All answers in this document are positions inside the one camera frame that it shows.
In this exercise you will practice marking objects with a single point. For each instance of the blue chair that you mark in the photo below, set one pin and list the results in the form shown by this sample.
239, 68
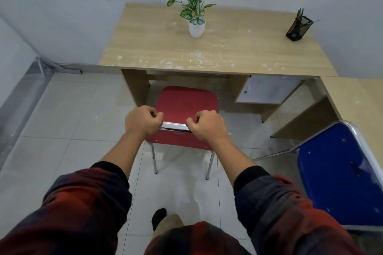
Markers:
338, 180

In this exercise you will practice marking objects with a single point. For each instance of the person's left leg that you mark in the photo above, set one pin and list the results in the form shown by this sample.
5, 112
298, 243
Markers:
169, 225

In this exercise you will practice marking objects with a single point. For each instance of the wooden table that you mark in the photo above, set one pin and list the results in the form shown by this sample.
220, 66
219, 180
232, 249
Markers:
254, 48
359, 99

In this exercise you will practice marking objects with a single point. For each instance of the person's plaid shirt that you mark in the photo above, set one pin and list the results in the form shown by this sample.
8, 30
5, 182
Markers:
194, 241

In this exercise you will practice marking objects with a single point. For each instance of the person's right hand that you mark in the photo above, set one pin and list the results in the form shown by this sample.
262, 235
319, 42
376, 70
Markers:
209, 127

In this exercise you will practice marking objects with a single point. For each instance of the trailing green plant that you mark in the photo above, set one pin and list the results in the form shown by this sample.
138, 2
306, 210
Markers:
196, 29

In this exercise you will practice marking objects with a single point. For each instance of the person's right forearm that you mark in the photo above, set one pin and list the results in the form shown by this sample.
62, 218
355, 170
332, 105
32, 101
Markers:
236, 162

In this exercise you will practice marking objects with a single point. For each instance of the person's left forearm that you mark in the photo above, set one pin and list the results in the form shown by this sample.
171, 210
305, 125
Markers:
122, 156

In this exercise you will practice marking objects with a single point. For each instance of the person's left hand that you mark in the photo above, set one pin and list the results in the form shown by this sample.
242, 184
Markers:
143, 121

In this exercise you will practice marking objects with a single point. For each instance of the red chair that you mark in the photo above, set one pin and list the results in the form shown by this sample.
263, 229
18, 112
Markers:
185, 102

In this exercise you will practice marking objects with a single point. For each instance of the glass partition panel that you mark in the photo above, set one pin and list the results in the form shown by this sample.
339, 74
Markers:
18, 108

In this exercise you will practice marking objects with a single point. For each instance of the metal floor bracket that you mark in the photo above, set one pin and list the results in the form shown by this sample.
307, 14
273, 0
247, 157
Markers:
68, 70

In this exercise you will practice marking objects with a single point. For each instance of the person's left foot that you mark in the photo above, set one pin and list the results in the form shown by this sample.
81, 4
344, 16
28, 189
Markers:
158, 217

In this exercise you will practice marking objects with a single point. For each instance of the black pen holder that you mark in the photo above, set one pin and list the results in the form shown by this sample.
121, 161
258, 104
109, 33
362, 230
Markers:
296, 32

